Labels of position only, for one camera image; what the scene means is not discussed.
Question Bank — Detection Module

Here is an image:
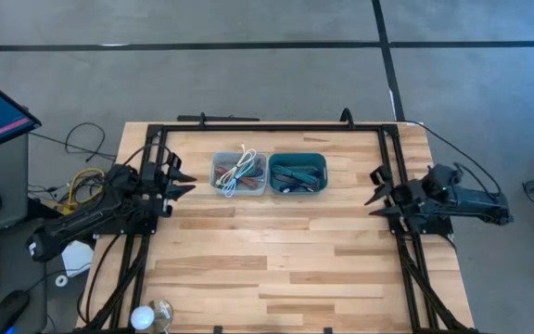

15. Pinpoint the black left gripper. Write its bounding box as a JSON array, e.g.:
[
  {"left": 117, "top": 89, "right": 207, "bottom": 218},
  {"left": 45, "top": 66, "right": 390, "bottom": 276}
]
[{"left": 144, "top": 152, "right": 197, "bottom": 218}]

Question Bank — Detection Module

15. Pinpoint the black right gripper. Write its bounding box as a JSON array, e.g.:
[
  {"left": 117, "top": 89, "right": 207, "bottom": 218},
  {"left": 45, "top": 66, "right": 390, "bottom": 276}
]
[{"left": 364, "top": 164, "right": 419, "bottom": 233}]

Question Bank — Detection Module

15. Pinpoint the cream USB cable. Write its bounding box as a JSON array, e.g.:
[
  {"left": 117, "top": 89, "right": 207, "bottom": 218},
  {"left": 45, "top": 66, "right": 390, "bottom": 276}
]
[{"left": 214, "top": 143, "right": 260, "bottom": 199}]

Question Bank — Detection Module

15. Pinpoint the teal USB cable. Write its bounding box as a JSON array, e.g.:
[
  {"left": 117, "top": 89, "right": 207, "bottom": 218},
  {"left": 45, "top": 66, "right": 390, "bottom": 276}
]
[{"left": 271, "top": 164, "right": 320, "bottom": 187}]

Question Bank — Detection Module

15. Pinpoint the grey plastic bin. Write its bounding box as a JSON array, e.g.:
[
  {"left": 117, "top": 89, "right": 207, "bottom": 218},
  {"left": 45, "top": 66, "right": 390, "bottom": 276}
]
[{"left": 209, "top": 150, "right": 269, "bottom": 198}]

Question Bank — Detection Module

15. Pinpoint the teal plastic bin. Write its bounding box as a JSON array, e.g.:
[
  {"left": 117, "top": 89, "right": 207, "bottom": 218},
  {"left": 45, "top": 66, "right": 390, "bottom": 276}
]
[{"left": 268, "top": 152, "right": 329, "bottom": 195}]

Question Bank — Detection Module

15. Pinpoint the black bar behind table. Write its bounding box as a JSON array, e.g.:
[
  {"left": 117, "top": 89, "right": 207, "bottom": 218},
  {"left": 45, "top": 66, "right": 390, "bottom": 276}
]
[{"left": 177, "top": 112, "right": 261, "bottom": 123}]

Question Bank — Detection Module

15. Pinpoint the white paper sheet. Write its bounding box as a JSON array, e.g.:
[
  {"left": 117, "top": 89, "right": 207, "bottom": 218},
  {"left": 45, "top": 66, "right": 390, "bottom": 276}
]
[{"left": 60, "top": 238, "right": 95, "bottom": 278}]

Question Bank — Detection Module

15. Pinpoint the clear glass stand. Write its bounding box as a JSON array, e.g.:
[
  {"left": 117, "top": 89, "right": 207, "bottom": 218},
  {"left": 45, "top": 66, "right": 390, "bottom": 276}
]
[{"left": 150, "top": 299, "right": 174, "bottom": 333}]

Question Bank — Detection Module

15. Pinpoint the white light bulb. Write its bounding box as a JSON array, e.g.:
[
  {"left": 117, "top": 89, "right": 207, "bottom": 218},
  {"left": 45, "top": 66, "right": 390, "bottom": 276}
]
[{"left": 130, "top": 305, "right": 155, "bottom": 331}]

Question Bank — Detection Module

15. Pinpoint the grey side table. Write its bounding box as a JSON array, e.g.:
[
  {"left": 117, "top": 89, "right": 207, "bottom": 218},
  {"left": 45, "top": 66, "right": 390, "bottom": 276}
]
[{"left": 0, "top": 134, "right": 30, "bottom": 238}]

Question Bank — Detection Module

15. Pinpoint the dark desk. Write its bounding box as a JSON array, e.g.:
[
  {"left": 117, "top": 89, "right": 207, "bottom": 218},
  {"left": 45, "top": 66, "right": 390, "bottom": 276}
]
[{"left": 0, "top": 217, "right": 48, "bottom": 334}]

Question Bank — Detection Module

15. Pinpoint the black computer mouse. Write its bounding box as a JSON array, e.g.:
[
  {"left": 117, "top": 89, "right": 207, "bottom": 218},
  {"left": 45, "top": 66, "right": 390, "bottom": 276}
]
[{"left": 0, "top": 289, "right": 31, "bottom": 334}]

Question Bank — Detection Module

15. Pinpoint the thin black floor cable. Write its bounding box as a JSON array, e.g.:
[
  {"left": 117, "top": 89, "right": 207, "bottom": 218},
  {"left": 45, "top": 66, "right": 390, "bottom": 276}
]
[{"left": 65, "top": 122, "right": 118, "bottom": 163}]

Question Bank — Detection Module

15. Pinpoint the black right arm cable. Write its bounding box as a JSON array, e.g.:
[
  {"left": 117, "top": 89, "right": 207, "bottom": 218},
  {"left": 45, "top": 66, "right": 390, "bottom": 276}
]
[{"left": 399, "top": 120, "right": 503, "bottom": 196}]

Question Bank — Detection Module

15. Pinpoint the yellow cable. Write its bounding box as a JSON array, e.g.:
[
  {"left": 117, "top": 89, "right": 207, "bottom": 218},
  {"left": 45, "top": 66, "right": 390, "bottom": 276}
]
[{"left": 65, "top": 167, "right": 107, "bottom": 215}]

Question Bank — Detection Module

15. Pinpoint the black metal table frame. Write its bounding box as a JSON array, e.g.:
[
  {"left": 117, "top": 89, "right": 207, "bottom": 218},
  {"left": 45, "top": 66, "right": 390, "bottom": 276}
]
[{"left": 76, "top": 108, "right": 481, "bottom": 334}]

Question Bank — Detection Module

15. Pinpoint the thick black table cable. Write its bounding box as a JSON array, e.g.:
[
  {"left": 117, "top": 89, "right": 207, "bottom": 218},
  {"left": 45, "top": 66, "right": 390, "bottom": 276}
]
[{"left": 77, "top": 234, "right": 122, "bottom": 326}]

